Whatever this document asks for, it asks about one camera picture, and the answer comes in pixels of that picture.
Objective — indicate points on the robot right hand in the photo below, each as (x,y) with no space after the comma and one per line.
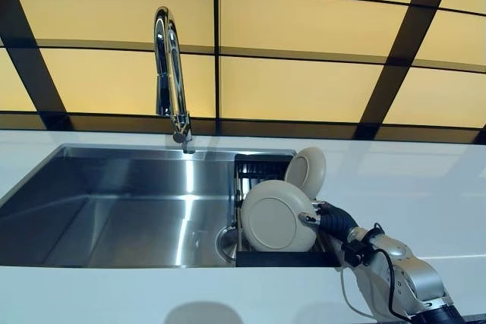
(338,221)

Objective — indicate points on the chrome kitchen faucet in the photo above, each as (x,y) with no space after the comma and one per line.
(165,73)

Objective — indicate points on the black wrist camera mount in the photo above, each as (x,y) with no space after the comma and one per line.
(357,252)

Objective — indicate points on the black dish drying rack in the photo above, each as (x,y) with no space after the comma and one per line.
(262,166)

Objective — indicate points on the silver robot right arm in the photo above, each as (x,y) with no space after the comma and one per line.
(414,274)

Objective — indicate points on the small beige plate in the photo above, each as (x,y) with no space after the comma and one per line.
(307,170)

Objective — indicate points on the round sink drain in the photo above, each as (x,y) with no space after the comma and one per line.
(226,242)

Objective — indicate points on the stainless steel sink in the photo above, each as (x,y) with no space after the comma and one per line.
(133,202)

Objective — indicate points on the large beige plate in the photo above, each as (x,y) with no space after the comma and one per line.
(271,221)

